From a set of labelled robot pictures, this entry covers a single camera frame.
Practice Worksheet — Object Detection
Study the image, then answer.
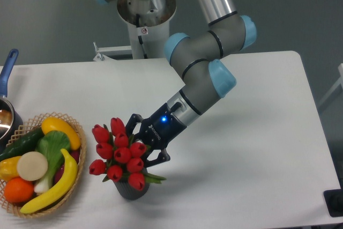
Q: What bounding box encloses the red tulip bouquet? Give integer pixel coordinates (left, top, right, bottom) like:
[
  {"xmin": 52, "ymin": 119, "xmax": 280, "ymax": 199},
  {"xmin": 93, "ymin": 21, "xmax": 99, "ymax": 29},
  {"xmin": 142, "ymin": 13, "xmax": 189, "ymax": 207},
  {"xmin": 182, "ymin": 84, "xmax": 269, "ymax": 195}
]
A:
[{"xmin": 89, "ymin": 118, "xmax": 166, "ymax": 192}]

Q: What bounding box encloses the green cucumber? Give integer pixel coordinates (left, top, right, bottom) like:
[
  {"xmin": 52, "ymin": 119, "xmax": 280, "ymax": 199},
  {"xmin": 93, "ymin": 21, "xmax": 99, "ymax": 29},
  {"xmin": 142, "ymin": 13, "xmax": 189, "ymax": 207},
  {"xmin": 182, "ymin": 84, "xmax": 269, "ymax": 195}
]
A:
[{"xmin": 1, "ymin": 127, "xmax": 44, "ymax": 161}]

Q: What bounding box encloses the dark grey ribbed vase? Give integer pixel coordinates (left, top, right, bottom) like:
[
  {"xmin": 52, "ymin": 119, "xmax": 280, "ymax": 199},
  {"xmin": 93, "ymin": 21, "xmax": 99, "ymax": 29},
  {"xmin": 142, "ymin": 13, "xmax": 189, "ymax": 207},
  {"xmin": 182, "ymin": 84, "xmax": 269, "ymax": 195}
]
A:
[{"xmin": 114, "ymin": 177, "xmax": 150, "ymax": 200}]

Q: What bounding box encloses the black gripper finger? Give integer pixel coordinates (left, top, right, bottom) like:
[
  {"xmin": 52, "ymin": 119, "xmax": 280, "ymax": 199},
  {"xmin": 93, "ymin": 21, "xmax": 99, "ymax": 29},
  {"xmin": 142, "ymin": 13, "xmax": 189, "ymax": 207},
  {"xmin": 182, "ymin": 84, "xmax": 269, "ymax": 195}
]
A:
[
  {"xmin": 144, "ymin": 148, "xmax": 170, "ymax": 167},
  {"xmin": 125, "ymin": 114, "xmax": 143, "ymax": 136}
]

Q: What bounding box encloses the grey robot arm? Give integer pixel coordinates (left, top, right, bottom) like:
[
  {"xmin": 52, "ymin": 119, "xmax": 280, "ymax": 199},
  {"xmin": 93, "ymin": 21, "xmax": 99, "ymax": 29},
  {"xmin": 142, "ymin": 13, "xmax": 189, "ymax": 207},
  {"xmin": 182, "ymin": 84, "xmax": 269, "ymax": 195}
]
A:
[{"xmin": 97, "ymin": 0, "xmax": 257, "ymax": 167}]

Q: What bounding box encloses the yellow banana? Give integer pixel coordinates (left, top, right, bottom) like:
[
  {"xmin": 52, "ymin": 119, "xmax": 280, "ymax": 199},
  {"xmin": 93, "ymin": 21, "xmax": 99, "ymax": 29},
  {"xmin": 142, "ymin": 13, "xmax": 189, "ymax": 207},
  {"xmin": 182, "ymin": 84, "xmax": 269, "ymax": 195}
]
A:
[{"xmin": 20, "ymin": 149, "xmax": 78, "ymax": 215}]

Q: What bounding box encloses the small yellow pepper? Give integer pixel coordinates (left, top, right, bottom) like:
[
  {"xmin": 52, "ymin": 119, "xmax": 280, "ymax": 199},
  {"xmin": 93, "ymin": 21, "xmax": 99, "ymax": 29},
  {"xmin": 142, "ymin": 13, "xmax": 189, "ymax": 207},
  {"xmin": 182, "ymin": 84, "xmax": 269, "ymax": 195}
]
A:
[{"xmin": 0, "ymin": 156, "xmax": 21, "ymax": 181}]

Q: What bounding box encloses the orange fruit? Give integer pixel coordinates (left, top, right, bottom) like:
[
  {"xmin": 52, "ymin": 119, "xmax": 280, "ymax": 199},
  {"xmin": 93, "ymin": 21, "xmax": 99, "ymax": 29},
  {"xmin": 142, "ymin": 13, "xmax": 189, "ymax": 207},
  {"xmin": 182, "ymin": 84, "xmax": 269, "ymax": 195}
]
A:
[{"xmin": 4, "ymin": 177, "xmax": 34, "ymax": 203}]

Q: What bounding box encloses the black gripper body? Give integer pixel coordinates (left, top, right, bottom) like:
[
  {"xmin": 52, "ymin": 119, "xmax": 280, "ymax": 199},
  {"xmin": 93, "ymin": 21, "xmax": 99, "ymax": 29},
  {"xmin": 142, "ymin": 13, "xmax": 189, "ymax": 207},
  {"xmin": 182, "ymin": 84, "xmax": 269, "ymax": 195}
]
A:
[{"xmin": 137, "ymin": 105, "xmax": 187, "ymax": 150}]

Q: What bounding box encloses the white frame at right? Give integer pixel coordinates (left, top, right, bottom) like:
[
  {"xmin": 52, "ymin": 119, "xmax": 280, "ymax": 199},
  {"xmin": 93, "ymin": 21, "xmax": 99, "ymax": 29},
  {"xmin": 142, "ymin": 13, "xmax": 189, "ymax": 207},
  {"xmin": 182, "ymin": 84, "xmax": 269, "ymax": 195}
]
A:
[{"xmin": 318, "ymin": 63, "xmax": 342, "ymax": 110}]

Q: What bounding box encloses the blue handled saucepan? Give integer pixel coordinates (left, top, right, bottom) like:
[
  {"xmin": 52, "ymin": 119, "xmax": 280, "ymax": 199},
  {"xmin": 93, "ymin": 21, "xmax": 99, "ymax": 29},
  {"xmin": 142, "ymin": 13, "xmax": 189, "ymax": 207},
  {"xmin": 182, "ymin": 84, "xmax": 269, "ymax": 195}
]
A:
[{"xmin": 1, "ymin": 49, "xmax": 23, "ymax": 153}]

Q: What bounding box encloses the black device at edge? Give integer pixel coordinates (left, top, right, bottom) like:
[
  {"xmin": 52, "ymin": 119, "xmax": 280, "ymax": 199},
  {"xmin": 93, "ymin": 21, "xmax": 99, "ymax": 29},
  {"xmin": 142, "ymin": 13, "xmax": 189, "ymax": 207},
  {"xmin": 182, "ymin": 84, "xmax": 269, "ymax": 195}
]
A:
[{"xmin": 323, "ymin": 189, "xmax": 342, "ymax": 217}]

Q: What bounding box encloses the green bok choy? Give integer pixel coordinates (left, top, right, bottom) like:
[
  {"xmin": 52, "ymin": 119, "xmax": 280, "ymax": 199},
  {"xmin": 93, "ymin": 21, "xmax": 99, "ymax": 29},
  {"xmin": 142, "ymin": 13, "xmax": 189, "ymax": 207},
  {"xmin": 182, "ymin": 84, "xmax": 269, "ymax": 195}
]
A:
[{"xmin": 34, "ymin": 130, "xmax": 71, "ymax": 195}]

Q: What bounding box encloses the dark red fruit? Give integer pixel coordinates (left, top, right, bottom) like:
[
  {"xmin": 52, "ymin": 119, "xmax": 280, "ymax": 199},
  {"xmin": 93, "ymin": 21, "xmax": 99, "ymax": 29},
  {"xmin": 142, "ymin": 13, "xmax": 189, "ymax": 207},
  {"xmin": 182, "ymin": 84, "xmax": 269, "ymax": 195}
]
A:
[{"xmin": 54, "ymin": 150, "xmax": 80, "ymax": 184}]

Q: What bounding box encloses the woven wicker basket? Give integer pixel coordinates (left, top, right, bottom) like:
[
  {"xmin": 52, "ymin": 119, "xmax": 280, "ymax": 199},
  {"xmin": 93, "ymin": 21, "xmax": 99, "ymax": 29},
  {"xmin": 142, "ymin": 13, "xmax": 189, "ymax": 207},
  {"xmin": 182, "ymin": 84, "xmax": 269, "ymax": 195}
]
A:
[{"xmin": 1, "ymin": 112, "xmax": 87, "ymax": 218}]

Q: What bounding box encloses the yellow squash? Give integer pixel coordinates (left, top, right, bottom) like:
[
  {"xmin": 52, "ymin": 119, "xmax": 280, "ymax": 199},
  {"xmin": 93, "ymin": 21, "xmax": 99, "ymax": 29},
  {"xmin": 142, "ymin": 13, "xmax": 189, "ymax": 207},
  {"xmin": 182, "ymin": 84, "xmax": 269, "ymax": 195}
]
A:
[{"xmin": 41, "ymin": 117, "xmax": 81, "ymax": 151}]

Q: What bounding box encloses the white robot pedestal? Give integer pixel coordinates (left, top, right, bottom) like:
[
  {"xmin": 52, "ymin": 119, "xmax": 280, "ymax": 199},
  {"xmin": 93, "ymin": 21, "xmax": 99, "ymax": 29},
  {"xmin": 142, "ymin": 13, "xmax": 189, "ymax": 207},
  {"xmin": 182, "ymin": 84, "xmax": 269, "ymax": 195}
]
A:
[{"xmin": 92, "ymin": 14, "xmax": 172, "ymax": 62}]

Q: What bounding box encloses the beige round disc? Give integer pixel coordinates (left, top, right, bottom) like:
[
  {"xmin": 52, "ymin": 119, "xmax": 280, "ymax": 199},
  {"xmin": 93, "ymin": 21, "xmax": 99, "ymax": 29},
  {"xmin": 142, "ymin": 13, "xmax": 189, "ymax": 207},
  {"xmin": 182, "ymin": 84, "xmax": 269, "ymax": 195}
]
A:
[{"xmin": 17, "ymin": 151, "xmax": 48, "ymax": 181}]

